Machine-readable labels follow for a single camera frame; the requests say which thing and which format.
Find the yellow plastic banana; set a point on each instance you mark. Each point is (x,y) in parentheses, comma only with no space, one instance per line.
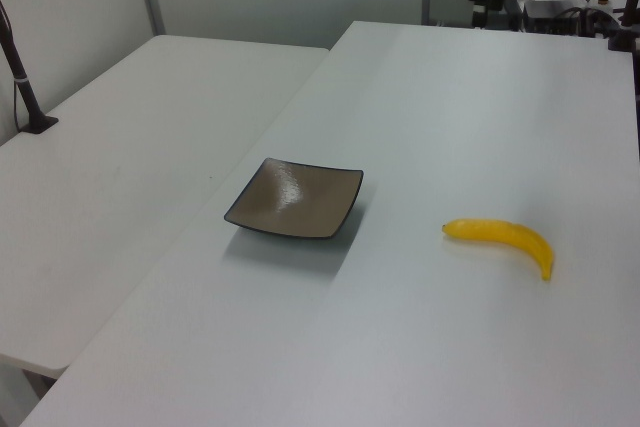
(520,238)

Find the square brown ceramic plate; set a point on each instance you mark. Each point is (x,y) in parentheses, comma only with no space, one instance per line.
(295,199)

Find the black electronics box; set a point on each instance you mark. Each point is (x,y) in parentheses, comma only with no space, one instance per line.
(550,14)

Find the black clamp stand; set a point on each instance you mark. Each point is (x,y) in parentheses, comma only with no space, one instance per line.
(625,27)

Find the black camera stand pole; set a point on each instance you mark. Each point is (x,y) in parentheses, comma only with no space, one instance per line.
(20,77)

